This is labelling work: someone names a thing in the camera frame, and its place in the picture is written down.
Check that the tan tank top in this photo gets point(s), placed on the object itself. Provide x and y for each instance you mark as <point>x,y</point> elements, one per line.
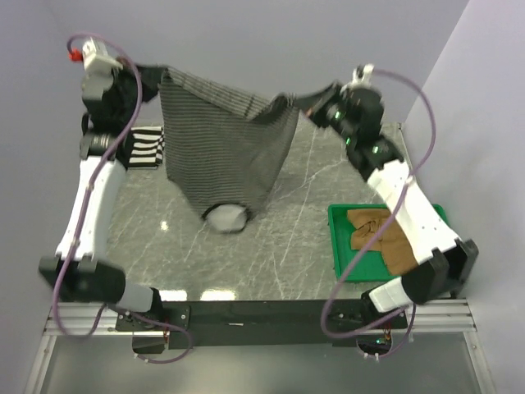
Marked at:
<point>393,244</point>

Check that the wide striped black white tank top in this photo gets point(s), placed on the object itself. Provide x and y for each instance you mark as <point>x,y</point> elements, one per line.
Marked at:
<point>147,148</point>

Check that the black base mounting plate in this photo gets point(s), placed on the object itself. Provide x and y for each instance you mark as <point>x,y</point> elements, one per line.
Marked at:
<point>248,323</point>

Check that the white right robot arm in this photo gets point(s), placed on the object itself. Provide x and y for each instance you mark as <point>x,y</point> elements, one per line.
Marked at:
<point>444,260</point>

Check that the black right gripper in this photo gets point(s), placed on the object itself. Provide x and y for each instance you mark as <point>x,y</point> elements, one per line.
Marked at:
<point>315,112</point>

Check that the green plastic bin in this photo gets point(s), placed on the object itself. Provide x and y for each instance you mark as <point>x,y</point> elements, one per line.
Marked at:
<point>371,267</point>

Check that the thin striped black tank top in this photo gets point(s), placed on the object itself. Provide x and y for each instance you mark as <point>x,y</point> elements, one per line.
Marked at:
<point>225,146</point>

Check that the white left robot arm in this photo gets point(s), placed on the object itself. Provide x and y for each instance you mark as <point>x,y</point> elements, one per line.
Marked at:
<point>79,270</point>

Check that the aluminium rail frame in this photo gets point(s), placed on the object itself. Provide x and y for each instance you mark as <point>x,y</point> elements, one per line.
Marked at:
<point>285,253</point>

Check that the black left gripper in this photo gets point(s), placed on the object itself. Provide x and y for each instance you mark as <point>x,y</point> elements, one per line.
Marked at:
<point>150,77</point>

